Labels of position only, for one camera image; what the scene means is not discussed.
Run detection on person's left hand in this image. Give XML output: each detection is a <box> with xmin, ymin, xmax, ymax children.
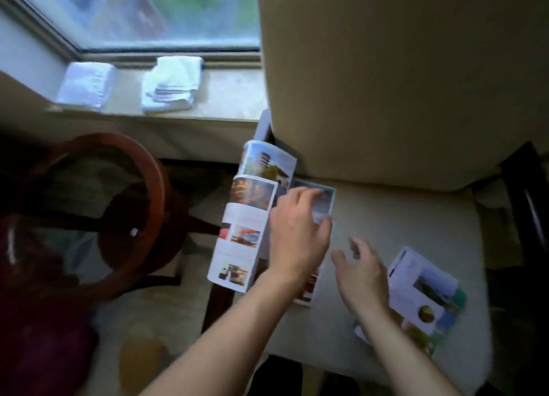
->
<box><xmin>268</xmin><ymin>187</ymin><xmax>333</xmax><ymax>281</ymax></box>

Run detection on person's right hand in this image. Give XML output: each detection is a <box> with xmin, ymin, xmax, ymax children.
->
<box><xmin>331</xmin><ymin>237</ymin><xmax>391</xmax><ymax>320</ymax></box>

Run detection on photo magazine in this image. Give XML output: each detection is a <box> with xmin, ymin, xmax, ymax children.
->
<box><xmin>207</xmin><ymin>109</ymin><xmax>336</xmax><ymax>308</ymax></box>

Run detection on person's right forearm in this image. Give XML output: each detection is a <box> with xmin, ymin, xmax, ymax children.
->
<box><xmin>355</xmin><ymin>308</ymin><xmax>463</xmax><ymax>396</ymax></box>

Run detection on person's left forearm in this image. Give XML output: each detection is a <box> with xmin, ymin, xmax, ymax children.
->
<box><xmin>139</xmin><ymin>271</ymin><xmax>301</xmax><ymax>396</ymax></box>

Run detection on white photo brochure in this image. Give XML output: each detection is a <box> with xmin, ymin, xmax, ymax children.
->
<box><xmin>387</xmin><ymin>246</ymin><xmax>460</xmax><ymax>337</ymax></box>

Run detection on green and blue brochure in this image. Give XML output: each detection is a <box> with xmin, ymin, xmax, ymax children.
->
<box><xmin>353</xmin><ymin>286</ymin><xmax>468</xmax><ymax>359</ymax></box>

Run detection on person's dark trousers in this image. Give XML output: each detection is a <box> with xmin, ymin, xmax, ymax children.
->
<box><xmin>248</xmin><ymin>354</ymin><xmax>363</xmax><ymax>396</ymax></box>

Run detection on beige upholstered armchair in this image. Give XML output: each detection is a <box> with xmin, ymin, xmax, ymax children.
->
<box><xmin>201</xmin><ymin>0</ymin><xmax>549</xmax><ymax>396</ymax></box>

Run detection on stone window sill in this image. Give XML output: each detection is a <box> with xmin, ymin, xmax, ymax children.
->
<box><xmin>45</xmin><ymin>66</ymin><xmax>268</xmax><ymax>123</ymax></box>

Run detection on dark wooden chair armrest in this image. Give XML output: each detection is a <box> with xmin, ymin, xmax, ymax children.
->
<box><xmin>499</xmin><ymin>140</ymin><xmax>549</xmax><ymax>281</ymax></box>

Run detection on bulky folded white towel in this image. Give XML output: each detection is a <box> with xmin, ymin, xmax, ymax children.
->
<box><xmin>140</xmin><ymin>55</ymin><xmax>205</xmax><ymax>113</ymax></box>

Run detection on flat folded white towel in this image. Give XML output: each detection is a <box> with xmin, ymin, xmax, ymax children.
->
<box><xmin>54</xmin><ymin>61</ymin><xmax>119</xmax><ymax>111</ymax></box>

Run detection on window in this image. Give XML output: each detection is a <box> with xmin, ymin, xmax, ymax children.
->
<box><xmin>0</xmin><ymin>0</ymin><xmax>262</xmax><ymax>64</ymax></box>

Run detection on maroon cushion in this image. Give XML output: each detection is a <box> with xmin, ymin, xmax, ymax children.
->
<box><xmin>0</xmin><ymin>276</ymin><xmax>100</xmax><ymax>396</ymax></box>

